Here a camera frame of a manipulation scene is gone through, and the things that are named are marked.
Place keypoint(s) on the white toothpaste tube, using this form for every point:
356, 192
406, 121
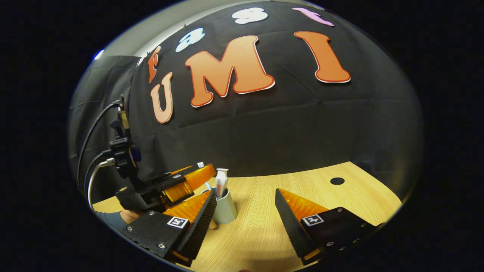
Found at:
221, 183

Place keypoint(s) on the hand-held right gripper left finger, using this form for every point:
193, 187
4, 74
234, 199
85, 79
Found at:
202, 223

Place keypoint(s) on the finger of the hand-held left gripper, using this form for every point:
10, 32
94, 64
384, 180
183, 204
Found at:
176, 192
200, 177

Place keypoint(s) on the black backdrop cloth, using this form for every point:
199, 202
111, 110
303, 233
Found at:
302, 124

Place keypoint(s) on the light grey cup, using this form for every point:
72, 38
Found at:
227, 209

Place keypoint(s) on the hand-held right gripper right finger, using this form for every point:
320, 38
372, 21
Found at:
291, 226

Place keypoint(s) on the wooden desktop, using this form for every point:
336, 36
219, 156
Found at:
257, 234

